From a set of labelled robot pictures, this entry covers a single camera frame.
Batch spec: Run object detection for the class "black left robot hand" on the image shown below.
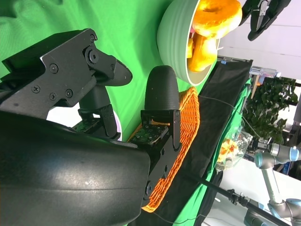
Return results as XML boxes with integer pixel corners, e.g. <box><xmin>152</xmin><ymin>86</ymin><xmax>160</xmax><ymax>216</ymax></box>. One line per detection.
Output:
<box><xmin>241</xmin><ymin>0</ymin><xmax>292</xmax><ymax>42</ymax></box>

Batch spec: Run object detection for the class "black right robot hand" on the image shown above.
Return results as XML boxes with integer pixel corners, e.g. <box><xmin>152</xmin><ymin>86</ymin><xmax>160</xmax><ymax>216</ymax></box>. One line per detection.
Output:
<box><xmin>0</xmin><ymin>28</ymin><xmax>182</xmax><ymax>226</ymax></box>

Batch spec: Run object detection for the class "orange ring donut bread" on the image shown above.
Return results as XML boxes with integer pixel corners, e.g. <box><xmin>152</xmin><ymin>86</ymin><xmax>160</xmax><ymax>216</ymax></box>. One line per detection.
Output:
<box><xmin>191</xmin><ymin>0</ymin><xmax>243</xmax><ymax>40</ymax></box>

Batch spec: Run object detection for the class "oval orange bread roll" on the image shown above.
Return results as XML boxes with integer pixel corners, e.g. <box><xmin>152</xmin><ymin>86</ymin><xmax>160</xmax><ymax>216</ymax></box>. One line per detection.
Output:
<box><xmin>187</xmin><ymin>32</ymin><xmax>218</xmax><ymax>73</ymax></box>

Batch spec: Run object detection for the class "pale green bowl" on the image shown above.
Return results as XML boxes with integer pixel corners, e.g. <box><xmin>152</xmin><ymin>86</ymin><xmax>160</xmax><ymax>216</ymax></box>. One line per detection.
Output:
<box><xmin>157</xmin><ymin>0</ymin><xmax>222</xmax><ymax>87</ymax></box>

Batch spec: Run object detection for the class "lavender round plate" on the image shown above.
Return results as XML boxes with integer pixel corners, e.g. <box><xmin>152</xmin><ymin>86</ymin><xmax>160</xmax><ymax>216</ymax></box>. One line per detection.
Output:
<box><xmin>46</xmin><ymin>103</ymin><xmax>123</xmax><ymax>142</ymax></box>

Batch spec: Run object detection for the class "yellow cake slice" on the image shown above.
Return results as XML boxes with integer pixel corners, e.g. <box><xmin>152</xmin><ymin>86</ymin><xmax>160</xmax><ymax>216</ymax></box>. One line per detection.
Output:
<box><xmin>187</xmin><ymin>39</ymin><xmax>195</xmax><ymax>58</ymax></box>

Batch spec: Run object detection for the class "orange wicker basket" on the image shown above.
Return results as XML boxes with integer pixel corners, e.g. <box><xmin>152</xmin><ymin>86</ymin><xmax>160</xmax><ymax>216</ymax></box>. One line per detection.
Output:
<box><xmin>127</xmin><ymin>86</ymin><xmax>201</xmax><ymax>214</ymax></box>

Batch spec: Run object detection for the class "green potted plant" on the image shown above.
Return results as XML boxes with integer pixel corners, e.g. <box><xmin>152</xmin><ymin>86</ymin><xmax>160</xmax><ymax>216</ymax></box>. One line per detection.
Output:
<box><xmin>243</xmin><ymin>77</ymin><xmax>299</xmax><ymax>145</ymax></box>

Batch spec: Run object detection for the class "green background cloth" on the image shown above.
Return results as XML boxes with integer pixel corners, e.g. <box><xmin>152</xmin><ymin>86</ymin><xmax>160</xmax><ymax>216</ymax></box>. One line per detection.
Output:
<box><xmin>181</xmin><ymin>77</ymin><xmax>252</xmax><ymax>226</ymax></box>

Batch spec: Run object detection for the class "black backdrop cloth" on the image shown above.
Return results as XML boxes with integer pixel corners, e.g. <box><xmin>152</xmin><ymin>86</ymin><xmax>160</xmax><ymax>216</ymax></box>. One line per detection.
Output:
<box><xmin>127</xmin><ymin>60</ymin><xmax>253</xmax><ymax>226</ymax></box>

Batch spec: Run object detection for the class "clear plastic food bag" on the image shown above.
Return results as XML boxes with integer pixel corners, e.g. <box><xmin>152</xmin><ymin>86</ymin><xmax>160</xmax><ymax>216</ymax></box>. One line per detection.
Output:
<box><xmin>215</xmin><ymin>130</ymin><xmax>253</xmax><ymax>174</ymax></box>

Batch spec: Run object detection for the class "green tablecloth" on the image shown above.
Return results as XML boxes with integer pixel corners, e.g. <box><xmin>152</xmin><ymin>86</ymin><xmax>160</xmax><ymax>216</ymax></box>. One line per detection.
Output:
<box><xmin>0</xmin><ymin>0</ymin><xmax>207</xmax><ymax>142</ymax></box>

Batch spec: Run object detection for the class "black stand pole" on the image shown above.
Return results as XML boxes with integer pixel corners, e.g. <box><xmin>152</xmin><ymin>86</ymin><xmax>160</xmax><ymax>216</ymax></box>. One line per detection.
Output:
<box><xmin>185</xmin><ymin>174</ymin><xmax>292</xmax><ymax>226</ymax></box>

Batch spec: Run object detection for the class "thin black cable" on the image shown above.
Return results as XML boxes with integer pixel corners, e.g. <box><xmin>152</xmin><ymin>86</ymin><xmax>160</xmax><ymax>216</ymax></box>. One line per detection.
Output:
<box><xmin>199</xmin><ymin>95</ymin><xmax>259</xmax><ymax>139</ymax></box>

